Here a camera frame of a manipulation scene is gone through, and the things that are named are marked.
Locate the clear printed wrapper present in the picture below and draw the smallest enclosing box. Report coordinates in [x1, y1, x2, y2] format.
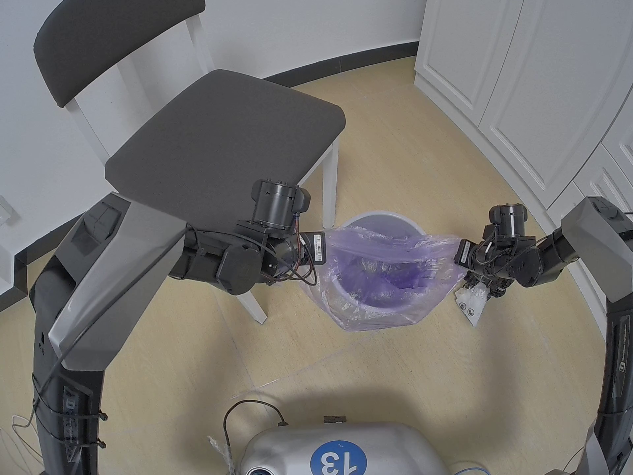
[453, 283, 490, 328]

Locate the white trash bin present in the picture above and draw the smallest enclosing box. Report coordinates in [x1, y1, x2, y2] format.
[321, 209, 427, 321]

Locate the grey and white chair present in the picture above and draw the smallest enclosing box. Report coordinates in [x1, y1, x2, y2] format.
[32, 0, 346, 324]

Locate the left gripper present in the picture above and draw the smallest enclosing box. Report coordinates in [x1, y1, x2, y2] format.
[269, 238, 317, 280]

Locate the purple plastic bag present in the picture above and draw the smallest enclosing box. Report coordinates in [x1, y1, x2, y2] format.
[299, 226, 468, 333]

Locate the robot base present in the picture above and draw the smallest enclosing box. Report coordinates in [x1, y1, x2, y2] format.
[240, 416, 448, 475]

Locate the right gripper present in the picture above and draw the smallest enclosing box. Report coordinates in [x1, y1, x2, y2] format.
[467, 243, 515, 282]

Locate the white wardrobe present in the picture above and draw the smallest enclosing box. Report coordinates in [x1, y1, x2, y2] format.
[413, 0, 633, 337]

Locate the black cable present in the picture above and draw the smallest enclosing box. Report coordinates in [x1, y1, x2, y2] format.
[223, 400, 288, 475]

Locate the white cable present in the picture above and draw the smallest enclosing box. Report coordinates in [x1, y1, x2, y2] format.
[0, 414, 41, 464]

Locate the crumpled clear plastic film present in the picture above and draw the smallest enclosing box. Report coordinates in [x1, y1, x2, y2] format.
[207, 434, 243, 475]

